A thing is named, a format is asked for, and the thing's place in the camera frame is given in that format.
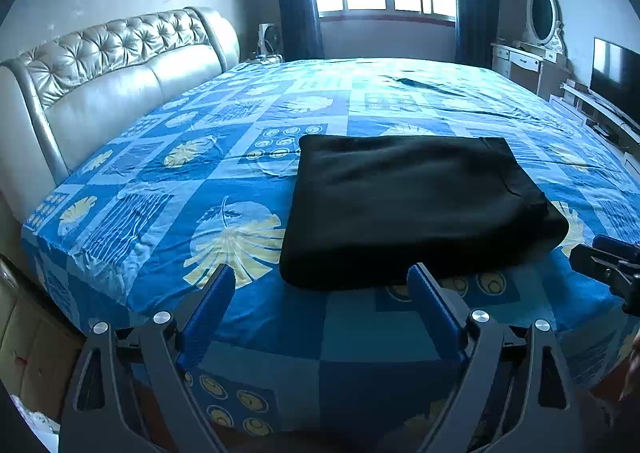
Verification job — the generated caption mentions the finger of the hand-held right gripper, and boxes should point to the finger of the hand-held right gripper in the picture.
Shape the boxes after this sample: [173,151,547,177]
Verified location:
[569,244,640,318]
[594,234,640,260]

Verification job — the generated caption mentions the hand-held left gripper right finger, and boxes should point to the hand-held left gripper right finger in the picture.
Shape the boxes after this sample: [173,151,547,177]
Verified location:
[406,263,608,453]

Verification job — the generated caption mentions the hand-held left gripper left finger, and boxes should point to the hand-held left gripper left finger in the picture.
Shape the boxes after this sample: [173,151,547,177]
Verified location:
[59,263,237,453]

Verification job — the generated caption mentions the black pants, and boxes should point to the black pants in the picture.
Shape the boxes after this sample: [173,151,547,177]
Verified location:
[279,134,570,291]

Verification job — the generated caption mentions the white television stand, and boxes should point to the white television stand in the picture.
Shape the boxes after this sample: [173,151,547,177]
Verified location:
[549,80,640,170]

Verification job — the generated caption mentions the bed with blue patterned sheet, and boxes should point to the bed with blue patterned sheet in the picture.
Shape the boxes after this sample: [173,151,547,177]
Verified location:
[21,57,640,439]

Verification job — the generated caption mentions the black flat television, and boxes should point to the black flat television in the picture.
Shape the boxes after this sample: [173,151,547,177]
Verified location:
[589,37,640,123]

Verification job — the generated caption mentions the wooden bedside cabinet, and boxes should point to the wooden bedside cabinet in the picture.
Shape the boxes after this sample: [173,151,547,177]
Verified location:
[0,253,87,416]

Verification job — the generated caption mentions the white dresser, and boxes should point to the white dresser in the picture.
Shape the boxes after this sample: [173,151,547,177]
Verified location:
[491,40,572,95]

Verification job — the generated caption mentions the white oval vanity mirror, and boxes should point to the white oval vanity mirror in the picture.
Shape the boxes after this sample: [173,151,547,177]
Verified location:
[519,0,567,55]

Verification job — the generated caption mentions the beige tufted leather headboard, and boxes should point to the beige tufted leather headboard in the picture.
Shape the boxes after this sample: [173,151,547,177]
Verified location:
[0,7,241,225]

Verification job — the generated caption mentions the small white fan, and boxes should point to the small white fan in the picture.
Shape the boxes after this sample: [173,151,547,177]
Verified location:
[257,23,284,60]

